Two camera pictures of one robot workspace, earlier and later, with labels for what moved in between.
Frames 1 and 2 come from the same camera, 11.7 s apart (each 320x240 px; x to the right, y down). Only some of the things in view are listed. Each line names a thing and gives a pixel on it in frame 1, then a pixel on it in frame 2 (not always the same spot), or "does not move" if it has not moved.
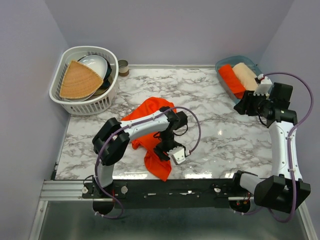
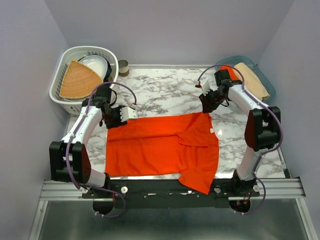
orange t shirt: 146,107 -> 185,144
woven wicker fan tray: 79,81 does not move
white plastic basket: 102,103 does not move
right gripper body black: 253,101 -> 212,99
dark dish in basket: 106,81 does not move
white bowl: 96,63 does not move
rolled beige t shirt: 247,76 does not move
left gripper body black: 167,143 -> 113,119
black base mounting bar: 161,193 does not move
